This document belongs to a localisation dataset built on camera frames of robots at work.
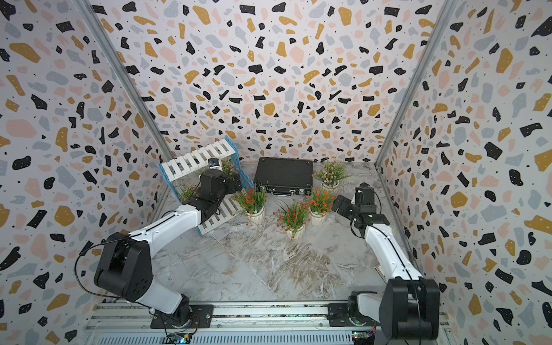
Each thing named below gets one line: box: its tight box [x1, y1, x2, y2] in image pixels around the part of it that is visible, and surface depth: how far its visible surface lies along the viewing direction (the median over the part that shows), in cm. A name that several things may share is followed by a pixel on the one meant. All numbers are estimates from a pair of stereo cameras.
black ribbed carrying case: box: [253, 156, 313, 197], surface depth 111 cm
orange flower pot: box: [307, 186, 338, 227], surface depth 91 cm
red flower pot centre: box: [272, 199, 312, 241], surface depth 87 cm
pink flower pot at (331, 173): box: [311, 161, 352, 191], surface depth 102 cm
